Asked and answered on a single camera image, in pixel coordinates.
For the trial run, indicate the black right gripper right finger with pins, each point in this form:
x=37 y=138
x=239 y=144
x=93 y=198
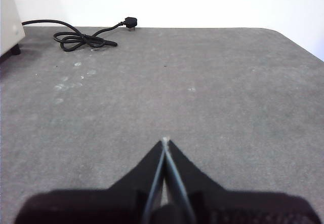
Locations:
x=215 y=206

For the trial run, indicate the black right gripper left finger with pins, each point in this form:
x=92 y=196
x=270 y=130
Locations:
x=121 y=203

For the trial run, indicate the white toaster oven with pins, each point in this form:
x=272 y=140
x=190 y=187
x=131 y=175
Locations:
x=8 y=18

